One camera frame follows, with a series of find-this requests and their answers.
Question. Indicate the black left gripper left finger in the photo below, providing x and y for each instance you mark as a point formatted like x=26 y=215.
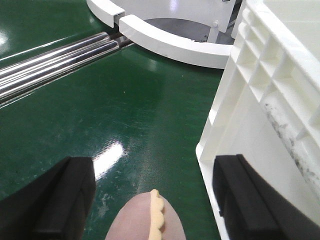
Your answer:
x=54 y=206

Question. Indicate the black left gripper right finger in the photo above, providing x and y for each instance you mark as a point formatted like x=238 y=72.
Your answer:
x=252 y=209

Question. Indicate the pink plush toy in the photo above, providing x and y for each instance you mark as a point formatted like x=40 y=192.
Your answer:
x=146 y=216

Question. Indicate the white plastic tote box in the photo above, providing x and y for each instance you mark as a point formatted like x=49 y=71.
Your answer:
x=267 y=111

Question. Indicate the chrome conveyor rollers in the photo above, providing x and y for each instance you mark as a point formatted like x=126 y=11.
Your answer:
x=24 y=76

